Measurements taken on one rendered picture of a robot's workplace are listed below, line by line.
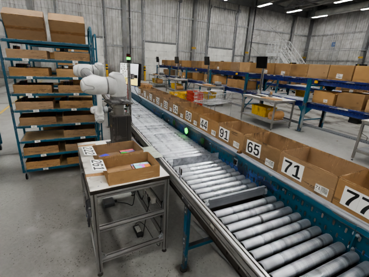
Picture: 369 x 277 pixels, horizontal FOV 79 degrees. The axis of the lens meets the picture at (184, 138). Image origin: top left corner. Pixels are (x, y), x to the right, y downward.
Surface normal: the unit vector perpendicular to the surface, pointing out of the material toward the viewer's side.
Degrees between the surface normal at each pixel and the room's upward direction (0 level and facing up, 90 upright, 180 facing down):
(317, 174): 90
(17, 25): 118
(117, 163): 89
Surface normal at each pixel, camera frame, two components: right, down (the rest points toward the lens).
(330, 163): -0.90, 0.08
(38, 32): 0.35, 0.72
